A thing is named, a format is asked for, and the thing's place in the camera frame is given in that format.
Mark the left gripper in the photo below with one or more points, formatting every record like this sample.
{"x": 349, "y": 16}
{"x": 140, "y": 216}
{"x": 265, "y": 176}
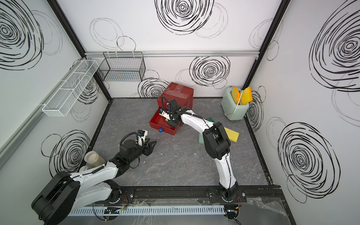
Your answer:
{"x": 148, "y": 149}

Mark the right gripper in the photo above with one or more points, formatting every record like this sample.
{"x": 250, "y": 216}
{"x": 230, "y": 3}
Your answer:
{"x": 169, "y": 122}

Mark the red drawer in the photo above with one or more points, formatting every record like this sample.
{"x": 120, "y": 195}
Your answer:
{"x": 159, "y": 122}

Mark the red drawer cabinet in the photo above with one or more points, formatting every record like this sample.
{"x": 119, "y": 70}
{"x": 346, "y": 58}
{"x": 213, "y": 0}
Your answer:
{"x": 182, "y": 94}

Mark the green scouring sponge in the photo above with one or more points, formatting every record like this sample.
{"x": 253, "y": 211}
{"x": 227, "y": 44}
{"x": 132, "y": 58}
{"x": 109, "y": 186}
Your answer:
{"x": 210, "y": 120}

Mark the yellow sponge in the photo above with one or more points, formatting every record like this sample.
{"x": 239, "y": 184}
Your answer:
{"x": 232, "y": 135}

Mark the mint green foam sponge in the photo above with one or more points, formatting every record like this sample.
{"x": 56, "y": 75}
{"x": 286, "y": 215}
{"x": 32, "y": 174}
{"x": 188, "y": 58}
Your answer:
{"x": 201, "y": 140}

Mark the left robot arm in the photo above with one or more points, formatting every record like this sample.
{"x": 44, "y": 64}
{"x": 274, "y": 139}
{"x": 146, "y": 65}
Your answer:
{"x": 67, "y": 192}

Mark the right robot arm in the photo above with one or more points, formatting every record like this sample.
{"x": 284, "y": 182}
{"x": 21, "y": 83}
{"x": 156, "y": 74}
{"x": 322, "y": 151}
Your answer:
{"x": 216, "y": 142}

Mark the mint green toaster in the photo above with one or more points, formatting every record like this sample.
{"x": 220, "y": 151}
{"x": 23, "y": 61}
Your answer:
{"x": 232, "y": 110}

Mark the translucent plastic cup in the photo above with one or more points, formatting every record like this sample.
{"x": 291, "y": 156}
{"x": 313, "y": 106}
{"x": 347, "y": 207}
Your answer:
{"x": 93, "y": 159}

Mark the orange toast slice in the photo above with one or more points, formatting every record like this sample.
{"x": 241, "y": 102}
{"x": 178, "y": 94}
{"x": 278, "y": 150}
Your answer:
{"x": 236, "y": 95}

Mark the yellow toast slice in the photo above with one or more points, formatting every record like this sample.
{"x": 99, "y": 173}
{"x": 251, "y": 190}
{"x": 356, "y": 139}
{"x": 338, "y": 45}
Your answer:
{"x": 246, "y": 96}

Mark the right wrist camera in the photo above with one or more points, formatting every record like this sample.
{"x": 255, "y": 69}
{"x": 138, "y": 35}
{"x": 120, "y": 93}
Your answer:
{"x": 163, "y": 113}

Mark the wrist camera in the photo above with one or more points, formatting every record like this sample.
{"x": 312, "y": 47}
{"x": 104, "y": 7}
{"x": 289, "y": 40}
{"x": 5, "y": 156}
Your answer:
{"x": 142, "y": 136}
{"x": 163, "y": 113}

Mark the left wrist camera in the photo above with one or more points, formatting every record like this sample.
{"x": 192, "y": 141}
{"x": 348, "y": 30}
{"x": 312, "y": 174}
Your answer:
{"x": 142, "y": 136}

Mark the black wire basket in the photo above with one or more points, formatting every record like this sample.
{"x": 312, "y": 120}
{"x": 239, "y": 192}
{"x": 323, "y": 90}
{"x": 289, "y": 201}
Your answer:
{"x": 122, "y": 67}

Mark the grey slotted cable duct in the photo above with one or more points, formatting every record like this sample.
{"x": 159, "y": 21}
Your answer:
{"x": 108, "y": 211}

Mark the white wire shelf basket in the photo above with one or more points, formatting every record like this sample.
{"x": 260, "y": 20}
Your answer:
{"x": 70, "y": 89}

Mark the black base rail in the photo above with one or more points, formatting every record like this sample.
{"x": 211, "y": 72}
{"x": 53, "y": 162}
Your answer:
{"x": 212, "y": 194}

